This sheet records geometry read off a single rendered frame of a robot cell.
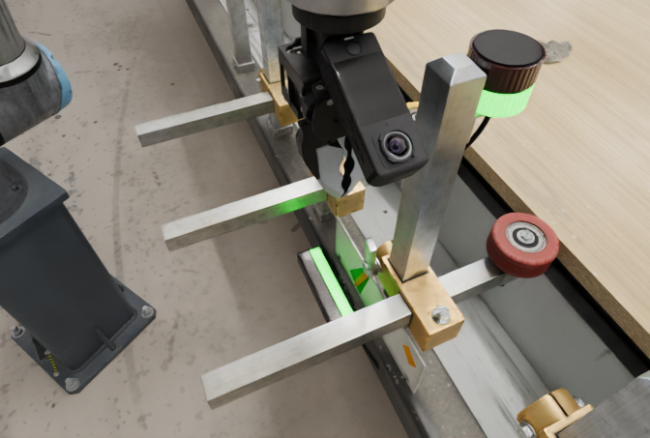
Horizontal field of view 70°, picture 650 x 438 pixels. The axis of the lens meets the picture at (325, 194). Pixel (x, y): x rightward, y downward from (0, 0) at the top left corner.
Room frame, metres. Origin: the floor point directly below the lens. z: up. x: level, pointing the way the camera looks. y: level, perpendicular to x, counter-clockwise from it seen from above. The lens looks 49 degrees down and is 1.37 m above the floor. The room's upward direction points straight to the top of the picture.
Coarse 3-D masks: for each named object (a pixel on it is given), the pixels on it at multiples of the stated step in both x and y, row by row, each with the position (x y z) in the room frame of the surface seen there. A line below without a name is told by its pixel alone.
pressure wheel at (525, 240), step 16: (496, 224) 0.36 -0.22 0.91; (512, 224) 0.36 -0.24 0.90; (528, 224) 0.36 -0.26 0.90; (544, 224) 0.36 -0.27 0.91; (496, 240) 0.33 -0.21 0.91; (512, 240) 0.33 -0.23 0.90; (528, 240) 0.33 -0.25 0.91; (544, 240) 0.33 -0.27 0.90; (496, 256) 0.32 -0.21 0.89; (512, 256) 0.31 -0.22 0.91; (528, 256) 0.31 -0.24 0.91; (544, 256) 0.31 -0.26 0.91; (512, 272) 0.30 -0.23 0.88; (528, 272) 0.30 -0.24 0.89; (544, 272) 0.30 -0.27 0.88
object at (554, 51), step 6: (540, 42) 0.76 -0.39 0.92; (552, 42) 0.78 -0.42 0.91; (564, 42) 0.77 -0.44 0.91; (546, 48) 0.76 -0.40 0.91; (552, 48) 0.75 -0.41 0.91; (558, 48) 0.75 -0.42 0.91; (564, 48) 0.75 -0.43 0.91; (570, 48) 0.76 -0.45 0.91; (546, 54) 0.73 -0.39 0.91; (552, 54) 0.73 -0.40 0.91; (558, 54) 0.74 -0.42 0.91; (564, 54) 0.74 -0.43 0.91; (546, 60) 0.72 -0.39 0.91; (552, 60) 0.72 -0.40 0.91; (558, 60) 0.73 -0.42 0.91
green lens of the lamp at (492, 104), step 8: (488, 96) 0.31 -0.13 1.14; (496, 96) 0.31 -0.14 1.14; (504, 96) 0.31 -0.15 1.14; (512, 96) 0.31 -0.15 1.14; (520, 96) 0.31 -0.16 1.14; (528, 96) 0.32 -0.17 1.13; (480, 104) 0.31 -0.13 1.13; (488, 104) 0.31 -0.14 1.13; (496, 104) 0.31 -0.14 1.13; (504, 104) 0.31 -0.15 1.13; (512, 104) 0.31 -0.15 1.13; (520, 104) 0.31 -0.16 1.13; (480, 112) 0.31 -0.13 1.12; (488, 112) 0.31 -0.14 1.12; (496, 112) 0.31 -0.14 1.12; (504, 112) 0.31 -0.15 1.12; (512, 112) 0.31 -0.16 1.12
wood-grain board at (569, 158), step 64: (448, 0) 0.96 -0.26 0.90; (512, 0) 0.96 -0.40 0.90; (576, 0) 0.96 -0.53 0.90; (640, 0) 0.96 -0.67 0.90; (576, 64) 0.72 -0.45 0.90; (640, 64) 0.72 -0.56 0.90; (512, 128) 0.55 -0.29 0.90; (576, 128) 0.55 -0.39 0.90; (640, 128) 0.55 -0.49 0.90; (512, 192) 0.42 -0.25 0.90; (576, 192) 0.41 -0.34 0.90; (640, 192) 0.41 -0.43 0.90; (576, 256) 0.31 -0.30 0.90; (640, 256) 0.31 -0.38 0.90; (640, 320) 0.23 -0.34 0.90
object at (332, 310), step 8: (304, 256) 0.44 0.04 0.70; (304, 264) 0.43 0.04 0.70; (312, 264) 0.43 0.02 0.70; (312, 272) 0.41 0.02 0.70; (312, 280) 0.40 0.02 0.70; (320, 280) 0.40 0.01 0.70; (320, 288) 0.38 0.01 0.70; (320, 296) 0.37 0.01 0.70; (328, 296) 0.37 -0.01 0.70; (328, 304) 0.36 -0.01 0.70; (328, 312) 0.34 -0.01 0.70; (336, 312) 0.34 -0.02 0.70
